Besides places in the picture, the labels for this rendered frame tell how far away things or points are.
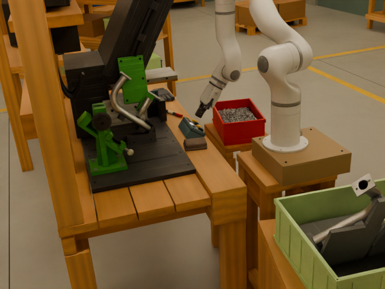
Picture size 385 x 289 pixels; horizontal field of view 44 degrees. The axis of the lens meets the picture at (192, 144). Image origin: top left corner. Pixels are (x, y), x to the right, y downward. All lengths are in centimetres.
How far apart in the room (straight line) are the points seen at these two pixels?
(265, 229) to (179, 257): 122
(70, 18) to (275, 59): 75
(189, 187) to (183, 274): 103
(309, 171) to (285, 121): 22
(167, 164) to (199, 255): 105
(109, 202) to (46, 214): 175
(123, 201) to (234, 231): 45
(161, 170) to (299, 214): 60
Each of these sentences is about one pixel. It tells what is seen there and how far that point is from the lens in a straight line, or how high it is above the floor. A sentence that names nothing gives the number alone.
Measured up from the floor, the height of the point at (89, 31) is 79.
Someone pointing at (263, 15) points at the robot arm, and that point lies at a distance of 192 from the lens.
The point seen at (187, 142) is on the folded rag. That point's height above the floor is 93.
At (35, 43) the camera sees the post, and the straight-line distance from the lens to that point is 146.
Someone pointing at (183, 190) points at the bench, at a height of 88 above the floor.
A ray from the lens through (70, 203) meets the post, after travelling 166.
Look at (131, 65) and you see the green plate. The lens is 218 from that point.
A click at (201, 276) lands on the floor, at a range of 276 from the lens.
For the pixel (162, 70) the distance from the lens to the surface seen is 243.
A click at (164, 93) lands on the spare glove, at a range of 273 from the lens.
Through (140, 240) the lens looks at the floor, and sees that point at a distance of 307.
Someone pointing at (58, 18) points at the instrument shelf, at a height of 153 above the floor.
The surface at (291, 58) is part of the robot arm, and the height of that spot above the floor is 132.
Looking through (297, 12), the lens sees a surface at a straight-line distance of 873.
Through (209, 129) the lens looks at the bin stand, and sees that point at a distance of 251.
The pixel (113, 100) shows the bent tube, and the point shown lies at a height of 111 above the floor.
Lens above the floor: 181
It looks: 25 degrees down
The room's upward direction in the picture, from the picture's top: 4 degrees counter-clockwise
